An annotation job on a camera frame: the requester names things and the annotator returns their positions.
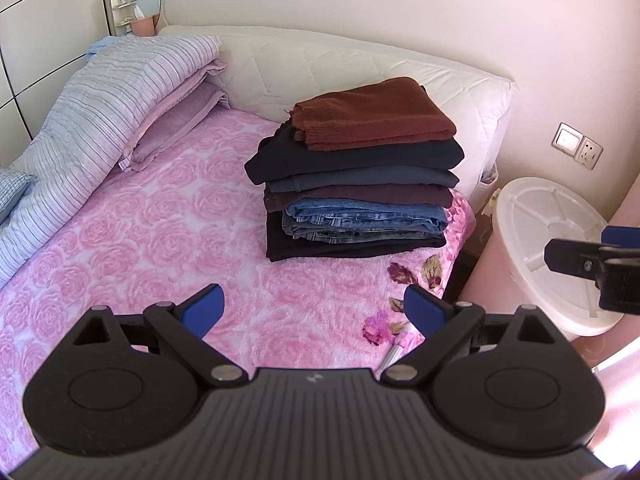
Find brown knitted vest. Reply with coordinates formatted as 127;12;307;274
290;77;457;152

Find stack of folded dark clothes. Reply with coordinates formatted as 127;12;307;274
243;123;467;264

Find pink curtain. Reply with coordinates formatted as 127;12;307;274
573;315;639;467

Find white round plastic bin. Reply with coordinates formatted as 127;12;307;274
491;175;626;338

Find pink rose bed blanket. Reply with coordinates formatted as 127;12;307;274
1;107;446;470

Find grey checked pillow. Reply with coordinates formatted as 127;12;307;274
0;168;37;223

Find folded pink pillowcases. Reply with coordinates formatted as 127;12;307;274
117;60;230;171

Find striped white duvet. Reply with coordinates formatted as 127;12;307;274
1;34;221;284

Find white padded headboard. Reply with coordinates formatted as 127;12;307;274
161;25;516;210

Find white wardrobe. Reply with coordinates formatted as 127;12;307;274
0;0;111;167

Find wall socket beside bed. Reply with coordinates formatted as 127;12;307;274
574;136;603;170

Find wall switch beside bed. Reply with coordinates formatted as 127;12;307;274
551;122;584;157

